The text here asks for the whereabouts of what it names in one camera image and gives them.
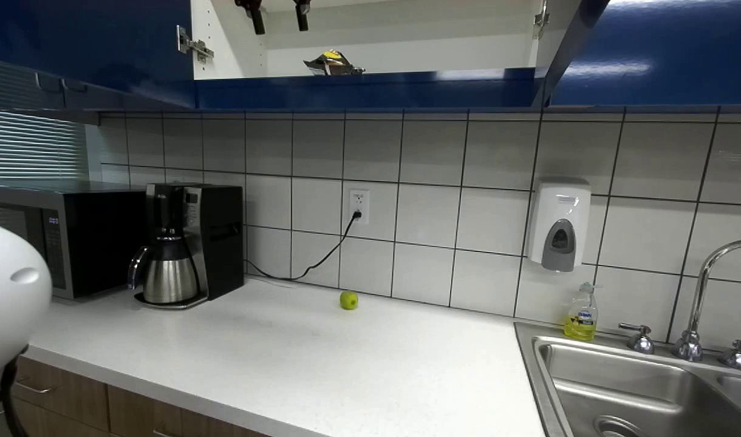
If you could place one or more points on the black Lays chips packet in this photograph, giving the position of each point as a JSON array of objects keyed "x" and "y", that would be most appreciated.
[{"x": 333, "y": 63}]

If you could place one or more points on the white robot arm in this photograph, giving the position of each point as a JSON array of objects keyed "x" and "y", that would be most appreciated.
[{"x": 5, "y": 298}]

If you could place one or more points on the metal cupboard door hinge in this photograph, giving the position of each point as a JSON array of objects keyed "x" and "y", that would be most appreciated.
[{"x": 193, "y": 45}]

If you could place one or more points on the open blue cupboard door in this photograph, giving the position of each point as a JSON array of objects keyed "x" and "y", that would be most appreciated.
[{"x": 567, "y": 40}]

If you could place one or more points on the wooden counter drawers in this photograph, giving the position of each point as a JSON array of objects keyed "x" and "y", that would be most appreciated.
[{"x": 77, "y": 402}]

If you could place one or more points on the black coffee maker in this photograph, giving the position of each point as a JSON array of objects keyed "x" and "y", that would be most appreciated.
[{"x": 218, "y": 233}]

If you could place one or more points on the grey window blinds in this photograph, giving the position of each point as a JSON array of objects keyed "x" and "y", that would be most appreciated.
[{"x": 30, "y": 149}]

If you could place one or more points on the steel coffee carafe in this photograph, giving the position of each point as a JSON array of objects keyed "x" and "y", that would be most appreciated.
[{"x": 166, "y": 274}]

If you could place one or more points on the black microwave oven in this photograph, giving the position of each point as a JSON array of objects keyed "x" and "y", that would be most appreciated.
[{"x": 93, "y": 243}]

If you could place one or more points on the green ball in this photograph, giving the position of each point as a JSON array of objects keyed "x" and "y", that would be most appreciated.
[{"x": 348, "y": 298}]

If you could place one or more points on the yellow dish soap bottle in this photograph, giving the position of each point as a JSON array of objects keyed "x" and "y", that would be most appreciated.
[{"x": 578, "y": 319}]

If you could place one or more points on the chrome sink faucet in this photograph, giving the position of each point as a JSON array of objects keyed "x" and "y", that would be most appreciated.
[{"x": 705, "y": 274}]

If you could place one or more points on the stainless steel sink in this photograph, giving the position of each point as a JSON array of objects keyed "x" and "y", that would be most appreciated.
[{"x": 628, "y": 388}]

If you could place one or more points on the blue wall cupboard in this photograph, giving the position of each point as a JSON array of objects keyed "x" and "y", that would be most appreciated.
[{"x": 370, "y": 90}]

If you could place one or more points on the white wall power outlet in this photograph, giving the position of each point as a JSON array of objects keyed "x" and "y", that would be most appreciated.
[{"x": 357, "y": 206}]

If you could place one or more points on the white wall soap dispenser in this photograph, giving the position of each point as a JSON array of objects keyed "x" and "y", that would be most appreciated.
[{"x": 557, "y": 227}]

